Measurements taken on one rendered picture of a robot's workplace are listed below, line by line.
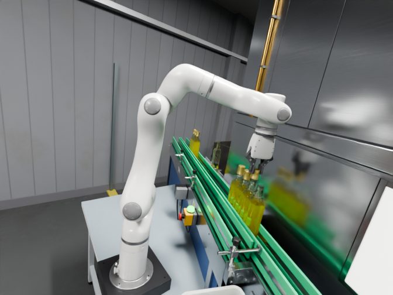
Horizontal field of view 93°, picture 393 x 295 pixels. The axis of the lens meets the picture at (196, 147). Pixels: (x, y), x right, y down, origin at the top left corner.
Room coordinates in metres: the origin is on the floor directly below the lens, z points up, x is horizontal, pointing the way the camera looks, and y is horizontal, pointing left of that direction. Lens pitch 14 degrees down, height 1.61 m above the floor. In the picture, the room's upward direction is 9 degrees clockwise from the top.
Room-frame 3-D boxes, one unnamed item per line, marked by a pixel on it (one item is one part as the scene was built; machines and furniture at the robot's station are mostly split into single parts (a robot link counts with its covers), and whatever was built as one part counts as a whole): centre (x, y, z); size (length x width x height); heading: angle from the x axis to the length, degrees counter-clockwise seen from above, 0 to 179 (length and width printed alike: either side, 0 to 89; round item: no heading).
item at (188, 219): (0.95, -0.02, 0.96); 0.07 x 0.07 x 0.07; 17
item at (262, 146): (0.77, -0.27, 1.47); 0.10 x 0.07 x 0.11; 106
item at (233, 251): (0.55, -0.21, 1.12); 0.17 x 0.03 x 0.12; 107
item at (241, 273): (0.56, -0.22, 1.02); 0.09 x 0.04 x 0.07; 107
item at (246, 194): (0.77, -0.27, 1.16); 0.06 x 0.06 x 0.21; 16
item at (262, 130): (0.77, -0.27, 1.53); 0.09 x 0.08 x 0.03; 106
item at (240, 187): (0.83, -0.26, 1.16); 0.06 x 0.06 x 0.21; 17
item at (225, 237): (1.42, 0.06, 1.09); 1.75 x 0.01 x 0.08; 17
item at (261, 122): (0.77, -0.27, 1.61); 0.09 x 0.08 x 0.13; 4
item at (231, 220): (1.44, -0.01, 1.09); 1.75 x 0.01 x 0.08; 17
